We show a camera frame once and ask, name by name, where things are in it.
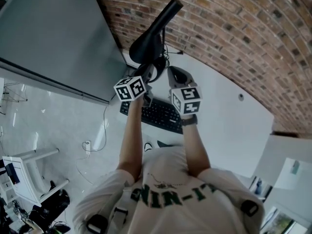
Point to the black keyboard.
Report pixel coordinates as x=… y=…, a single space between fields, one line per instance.
x=161 y=117

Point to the person's white printed shirt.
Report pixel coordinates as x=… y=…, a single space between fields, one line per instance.
x=170 y=203

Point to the black bag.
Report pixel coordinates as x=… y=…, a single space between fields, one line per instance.
x=52 y=208

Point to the black wristwatch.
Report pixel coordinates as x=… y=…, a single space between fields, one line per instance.
x=188 y=121

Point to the grey partition panel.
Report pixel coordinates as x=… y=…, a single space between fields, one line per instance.
x=56 y=38

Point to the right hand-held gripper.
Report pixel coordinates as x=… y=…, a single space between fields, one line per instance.
x=186 y=100

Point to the white power strip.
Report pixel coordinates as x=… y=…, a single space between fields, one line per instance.
x=86 y=147

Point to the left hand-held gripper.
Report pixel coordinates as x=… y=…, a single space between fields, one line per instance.
x=130 y=90

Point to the white side table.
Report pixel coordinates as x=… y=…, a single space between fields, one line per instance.
x=26 y=177

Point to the person's left forearm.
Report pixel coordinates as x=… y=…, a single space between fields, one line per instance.
x=131 y=140

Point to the white cabinet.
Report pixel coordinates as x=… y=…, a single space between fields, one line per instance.
x=287 y=169

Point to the black desk lamp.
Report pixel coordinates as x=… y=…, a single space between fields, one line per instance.
x=152 y=36

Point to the person's right forearm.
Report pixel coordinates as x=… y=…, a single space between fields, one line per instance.
x=195 y=150

